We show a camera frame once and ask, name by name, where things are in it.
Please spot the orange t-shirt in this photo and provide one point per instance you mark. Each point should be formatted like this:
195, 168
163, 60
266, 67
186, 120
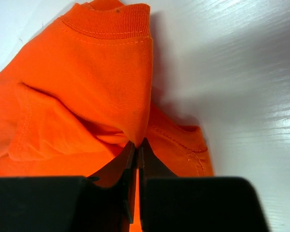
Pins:
77, 93

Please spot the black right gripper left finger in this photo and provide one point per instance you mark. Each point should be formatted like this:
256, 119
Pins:
101, 202

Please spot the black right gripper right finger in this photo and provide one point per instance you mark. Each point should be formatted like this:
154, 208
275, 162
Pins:
169, 203

